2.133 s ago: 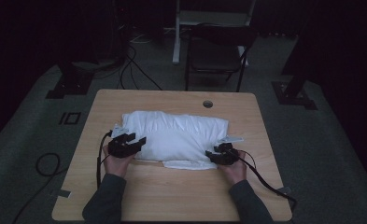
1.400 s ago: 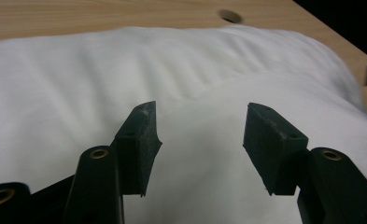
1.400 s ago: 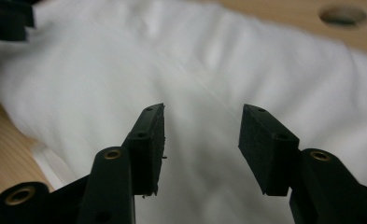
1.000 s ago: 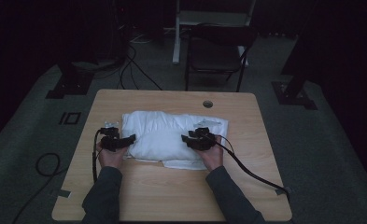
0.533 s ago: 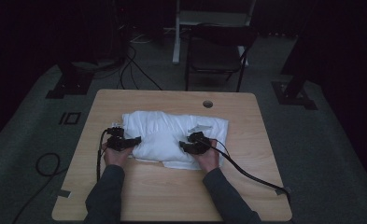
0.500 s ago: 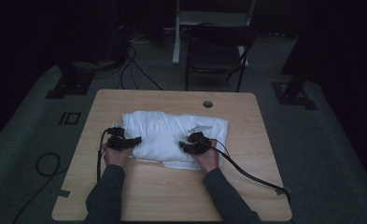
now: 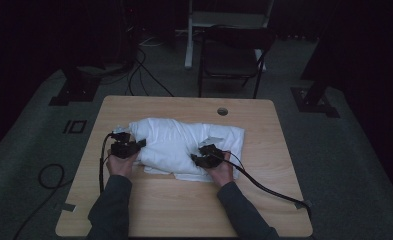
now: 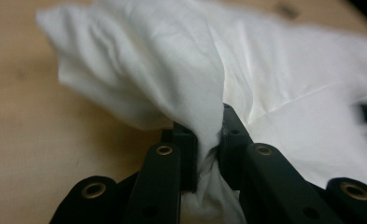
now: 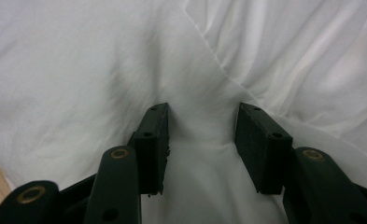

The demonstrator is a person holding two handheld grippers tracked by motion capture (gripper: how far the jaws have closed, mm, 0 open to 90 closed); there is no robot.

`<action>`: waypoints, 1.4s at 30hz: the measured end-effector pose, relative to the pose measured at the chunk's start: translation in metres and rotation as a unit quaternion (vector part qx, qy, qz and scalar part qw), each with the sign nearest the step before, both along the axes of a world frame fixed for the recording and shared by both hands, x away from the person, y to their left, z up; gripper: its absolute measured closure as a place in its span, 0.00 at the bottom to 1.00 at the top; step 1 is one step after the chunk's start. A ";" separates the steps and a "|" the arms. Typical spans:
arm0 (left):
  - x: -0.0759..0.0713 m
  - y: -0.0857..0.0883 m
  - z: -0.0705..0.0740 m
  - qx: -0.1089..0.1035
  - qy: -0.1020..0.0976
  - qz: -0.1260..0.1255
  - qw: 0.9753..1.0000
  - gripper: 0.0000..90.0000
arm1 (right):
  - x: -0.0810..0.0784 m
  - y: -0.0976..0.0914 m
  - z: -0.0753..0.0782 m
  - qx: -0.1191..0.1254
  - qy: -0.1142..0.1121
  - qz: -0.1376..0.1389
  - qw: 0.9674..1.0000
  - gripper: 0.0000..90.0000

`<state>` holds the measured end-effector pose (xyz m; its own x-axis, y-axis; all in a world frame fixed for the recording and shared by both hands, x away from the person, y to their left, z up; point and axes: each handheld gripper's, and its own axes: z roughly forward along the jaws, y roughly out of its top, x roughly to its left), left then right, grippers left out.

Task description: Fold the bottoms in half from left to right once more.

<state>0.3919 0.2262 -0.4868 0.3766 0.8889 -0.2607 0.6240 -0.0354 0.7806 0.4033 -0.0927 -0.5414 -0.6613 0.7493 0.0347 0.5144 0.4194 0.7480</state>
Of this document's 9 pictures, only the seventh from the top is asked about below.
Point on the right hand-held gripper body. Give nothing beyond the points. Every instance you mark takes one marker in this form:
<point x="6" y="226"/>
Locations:
<point x="212" y="158"/>

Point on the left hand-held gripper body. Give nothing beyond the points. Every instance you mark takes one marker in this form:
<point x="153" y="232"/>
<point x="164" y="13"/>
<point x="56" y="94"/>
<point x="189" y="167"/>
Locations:
<point x="124" y="148"/>

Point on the white skirt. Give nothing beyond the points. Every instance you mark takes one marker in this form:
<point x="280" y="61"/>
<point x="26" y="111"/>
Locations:
<point x="170" y="143"/>

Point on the person's left hand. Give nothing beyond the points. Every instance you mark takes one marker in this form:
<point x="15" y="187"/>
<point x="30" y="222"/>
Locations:
<point x="120" y="166"/>

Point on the person's right hand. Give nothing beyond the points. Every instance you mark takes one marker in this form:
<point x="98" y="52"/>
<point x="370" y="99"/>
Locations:
<point x="224" y="175"/>

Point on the black stand base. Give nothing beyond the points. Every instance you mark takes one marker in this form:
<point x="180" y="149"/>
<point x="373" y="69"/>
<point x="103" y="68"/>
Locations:
<point x="312" y="103"/>
<point x="79" y="90"/>

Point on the black folding chair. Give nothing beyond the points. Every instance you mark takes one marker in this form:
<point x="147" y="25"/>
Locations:
<point x="230" y="60"/>

